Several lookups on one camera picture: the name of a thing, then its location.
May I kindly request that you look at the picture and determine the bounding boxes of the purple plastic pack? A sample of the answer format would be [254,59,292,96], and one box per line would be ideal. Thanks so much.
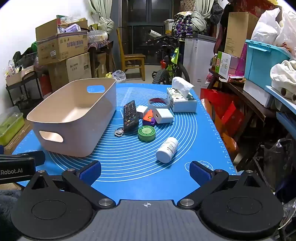
[65,23,81,33]

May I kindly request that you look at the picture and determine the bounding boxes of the black and green bicycle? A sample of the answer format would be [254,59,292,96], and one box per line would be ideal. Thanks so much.
[148,29,191,85]

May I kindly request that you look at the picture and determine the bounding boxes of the green and white carton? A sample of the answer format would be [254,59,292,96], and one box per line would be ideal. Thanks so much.
[215,51,240,80]

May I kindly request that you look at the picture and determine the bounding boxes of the orange and purple toy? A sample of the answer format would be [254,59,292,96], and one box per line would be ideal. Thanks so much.
[142,110,156,127]

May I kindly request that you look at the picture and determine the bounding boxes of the open printed cardboard box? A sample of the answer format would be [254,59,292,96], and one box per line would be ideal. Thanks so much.
[35,19,89,66]

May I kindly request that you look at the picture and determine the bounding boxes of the small white cube adapter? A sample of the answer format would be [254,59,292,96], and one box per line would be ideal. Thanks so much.
[136,105,148,119]

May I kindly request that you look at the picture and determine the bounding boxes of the black remote control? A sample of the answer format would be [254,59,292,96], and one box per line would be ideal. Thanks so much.
[123,100,140,133]

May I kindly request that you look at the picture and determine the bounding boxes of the green round tin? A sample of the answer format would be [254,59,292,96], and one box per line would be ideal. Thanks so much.
[138,125,156,142]

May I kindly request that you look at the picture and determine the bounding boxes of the white flat box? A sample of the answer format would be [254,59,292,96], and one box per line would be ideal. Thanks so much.
[243,79,275,108]

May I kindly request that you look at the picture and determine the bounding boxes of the small box of bottles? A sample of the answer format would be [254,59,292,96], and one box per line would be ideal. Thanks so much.
[5,65,35,87]

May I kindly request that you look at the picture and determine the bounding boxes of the blue plastic storage bin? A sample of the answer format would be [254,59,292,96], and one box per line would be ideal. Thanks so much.
[244,39,293,90]

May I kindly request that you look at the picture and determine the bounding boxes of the beige plastic basket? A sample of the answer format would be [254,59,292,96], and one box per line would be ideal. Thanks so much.
[26,77,117,158]

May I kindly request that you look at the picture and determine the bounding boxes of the black metal cart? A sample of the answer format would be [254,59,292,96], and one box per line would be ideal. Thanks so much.
[6,71,44,112]

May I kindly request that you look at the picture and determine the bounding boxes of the white square charger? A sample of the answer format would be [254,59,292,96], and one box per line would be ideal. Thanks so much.
[153,108,174,124]

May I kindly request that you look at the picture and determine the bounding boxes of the green container with clear lid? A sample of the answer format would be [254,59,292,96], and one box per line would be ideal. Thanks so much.
[0,105,25,146]

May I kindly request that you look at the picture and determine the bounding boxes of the white and red tape roll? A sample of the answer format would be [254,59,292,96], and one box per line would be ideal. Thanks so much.
[147,98,170,112]

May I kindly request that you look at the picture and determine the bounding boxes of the dark wooden side table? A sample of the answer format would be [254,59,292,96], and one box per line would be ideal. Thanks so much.
[88,40,114,78]

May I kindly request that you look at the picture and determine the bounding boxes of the pack of water bottles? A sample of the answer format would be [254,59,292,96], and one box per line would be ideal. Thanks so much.
[87,30,109,43]

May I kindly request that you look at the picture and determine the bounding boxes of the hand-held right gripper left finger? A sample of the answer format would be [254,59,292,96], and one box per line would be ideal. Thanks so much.
[23,160,116,210]

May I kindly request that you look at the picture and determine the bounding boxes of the pale green curtain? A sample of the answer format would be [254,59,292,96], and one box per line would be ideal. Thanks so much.
[89,0,116,35]
[194,0,215,19]

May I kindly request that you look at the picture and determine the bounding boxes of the crumpled clear plastic bag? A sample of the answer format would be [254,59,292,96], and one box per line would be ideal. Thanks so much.
[254,138,296,193]

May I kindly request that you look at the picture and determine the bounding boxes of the red paper bags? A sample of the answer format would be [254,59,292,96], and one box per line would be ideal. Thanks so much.
[200,88,245,139]

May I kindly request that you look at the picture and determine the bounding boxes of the printed tissue box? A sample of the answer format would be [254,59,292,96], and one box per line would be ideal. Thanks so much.
[166,76,198,113]

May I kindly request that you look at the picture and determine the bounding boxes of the clear plastic bag on floor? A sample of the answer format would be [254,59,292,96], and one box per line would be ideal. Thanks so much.
[112,70,126,83]

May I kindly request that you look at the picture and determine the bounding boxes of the pink box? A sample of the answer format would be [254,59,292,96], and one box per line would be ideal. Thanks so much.
[228,43,248,77]

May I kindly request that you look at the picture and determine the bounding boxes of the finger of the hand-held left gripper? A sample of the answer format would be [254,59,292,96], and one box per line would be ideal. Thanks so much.
[14,151,46,166]

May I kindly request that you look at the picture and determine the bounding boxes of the white cloth bundle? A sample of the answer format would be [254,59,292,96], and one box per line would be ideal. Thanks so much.
[270,60,296,105]

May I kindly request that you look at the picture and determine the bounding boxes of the white pill bottle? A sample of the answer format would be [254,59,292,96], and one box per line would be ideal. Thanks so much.
[156,137,179,163]

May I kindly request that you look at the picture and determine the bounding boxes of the white plastic bag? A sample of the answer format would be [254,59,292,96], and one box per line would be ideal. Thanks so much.
[251,7,296,57]

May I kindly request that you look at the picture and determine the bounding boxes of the pile of clothes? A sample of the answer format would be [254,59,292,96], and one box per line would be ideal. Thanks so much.
[173,11,208,39]

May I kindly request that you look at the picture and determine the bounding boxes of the blue silicone mat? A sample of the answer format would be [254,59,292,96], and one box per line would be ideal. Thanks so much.
[11,82,237,203]

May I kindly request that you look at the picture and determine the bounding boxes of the wooden chair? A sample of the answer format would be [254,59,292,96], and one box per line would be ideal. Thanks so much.
[116,28,146,81]

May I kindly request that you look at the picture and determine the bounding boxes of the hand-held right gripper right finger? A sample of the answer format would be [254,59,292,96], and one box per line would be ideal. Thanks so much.
[177,161,266,208]

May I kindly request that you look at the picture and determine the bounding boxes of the large plain cardboard box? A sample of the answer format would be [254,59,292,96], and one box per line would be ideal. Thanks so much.
[47,52,92,92]

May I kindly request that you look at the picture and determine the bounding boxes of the tall cardboard box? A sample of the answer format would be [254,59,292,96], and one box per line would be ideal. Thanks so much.
[224,11,259,58]

